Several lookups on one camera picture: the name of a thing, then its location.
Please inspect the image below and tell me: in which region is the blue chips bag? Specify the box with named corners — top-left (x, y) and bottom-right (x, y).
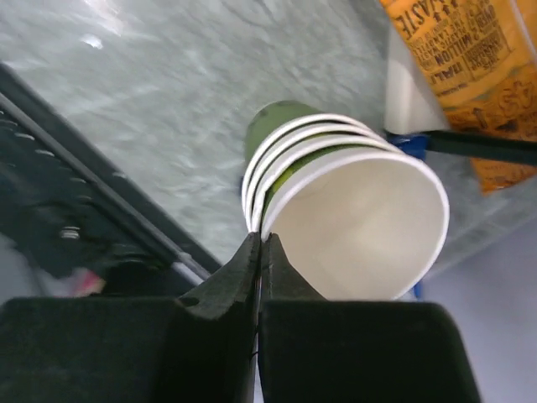
top-left (388, 133), bottom-right (428, 191)

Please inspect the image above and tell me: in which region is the stack of green paper cups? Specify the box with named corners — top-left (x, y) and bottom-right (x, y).
top-left (241, 101), bottom-right (398, 232)

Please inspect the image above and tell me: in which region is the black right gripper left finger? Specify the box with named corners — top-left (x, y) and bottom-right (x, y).
top-left (178, 233), bottom-right (262, 402)

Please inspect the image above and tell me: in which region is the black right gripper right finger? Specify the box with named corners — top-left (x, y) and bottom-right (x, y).
top-left (258, 235), bottom-right (331, 402)

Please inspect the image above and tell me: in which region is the green paper coffee cup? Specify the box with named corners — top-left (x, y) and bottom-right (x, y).
top-left (253, 147), bottom-right (450, 300)

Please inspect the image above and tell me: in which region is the orange snack bag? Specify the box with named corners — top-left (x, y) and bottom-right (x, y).
top-left (379, 0), bottom-right (537, 198)

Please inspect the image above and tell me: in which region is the cream three-tier shelf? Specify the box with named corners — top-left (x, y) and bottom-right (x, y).
top-left (384, 28), bottom-right (536, 166)

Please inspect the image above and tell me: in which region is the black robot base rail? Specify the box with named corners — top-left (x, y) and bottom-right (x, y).
top-left (1, 66), bottom-right (220, 296)

